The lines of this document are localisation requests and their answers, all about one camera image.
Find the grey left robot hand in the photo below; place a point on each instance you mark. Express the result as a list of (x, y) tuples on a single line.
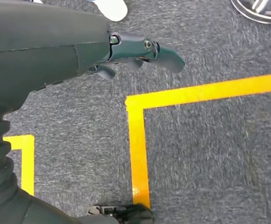
[(44, 46)]

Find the person's white shoe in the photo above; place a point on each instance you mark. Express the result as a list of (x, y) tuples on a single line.
[(112, 9)]

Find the black robot foot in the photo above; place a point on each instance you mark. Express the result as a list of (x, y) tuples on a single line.
[(126, 215)]

